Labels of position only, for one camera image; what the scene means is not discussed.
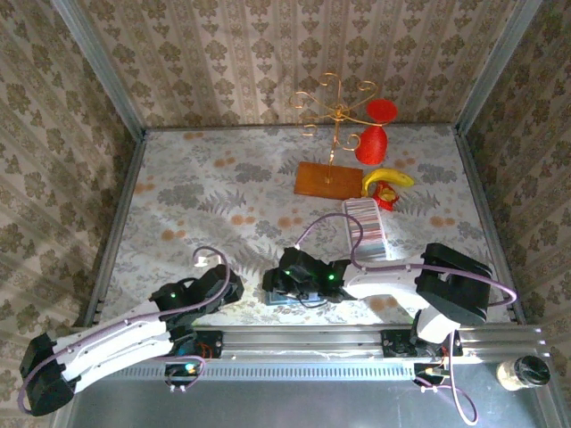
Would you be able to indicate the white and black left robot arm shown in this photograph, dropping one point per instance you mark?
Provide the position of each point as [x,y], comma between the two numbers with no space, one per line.
[111,343]

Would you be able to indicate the glass jar with black lid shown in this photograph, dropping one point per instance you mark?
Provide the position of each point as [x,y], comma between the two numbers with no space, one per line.
[531,372]

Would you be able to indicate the yellow banana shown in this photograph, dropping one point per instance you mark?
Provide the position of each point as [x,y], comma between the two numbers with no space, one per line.
[392,176]

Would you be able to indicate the floral tablecloth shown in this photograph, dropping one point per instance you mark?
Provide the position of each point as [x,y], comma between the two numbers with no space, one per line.
[201,169]

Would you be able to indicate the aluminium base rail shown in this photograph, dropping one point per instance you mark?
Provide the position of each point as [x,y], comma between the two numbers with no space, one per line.
[303,343]

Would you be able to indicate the red hourglass-shaped goblet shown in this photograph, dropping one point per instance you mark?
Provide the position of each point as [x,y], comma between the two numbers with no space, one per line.
[372,145]

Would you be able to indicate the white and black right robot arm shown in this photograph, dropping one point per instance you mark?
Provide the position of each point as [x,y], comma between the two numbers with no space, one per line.
[392,285]

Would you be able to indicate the teal card holder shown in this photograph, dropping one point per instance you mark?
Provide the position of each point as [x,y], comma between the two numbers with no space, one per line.
[274,299]

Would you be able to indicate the aluminium table edge rail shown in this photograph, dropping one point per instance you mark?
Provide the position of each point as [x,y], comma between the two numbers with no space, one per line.
[487,223]
[117,223]

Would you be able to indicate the clear box of cards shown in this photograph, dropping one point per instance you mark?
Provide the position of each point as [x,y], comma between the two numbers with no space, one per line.
[366,223]

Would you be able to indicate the red snack packet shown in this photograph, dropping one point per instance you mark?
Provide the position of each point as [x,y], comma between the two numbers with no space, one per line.
[384,196]

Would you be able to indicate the aluminium frame post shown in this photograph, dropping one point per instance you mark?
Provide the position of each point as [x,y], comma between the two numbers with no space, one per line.
[496,67]
[100,67]

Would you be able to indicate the small electronics board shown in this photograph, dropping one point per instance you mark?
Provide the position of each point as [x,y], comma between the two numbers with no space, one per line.
[183,372]
[430,372]

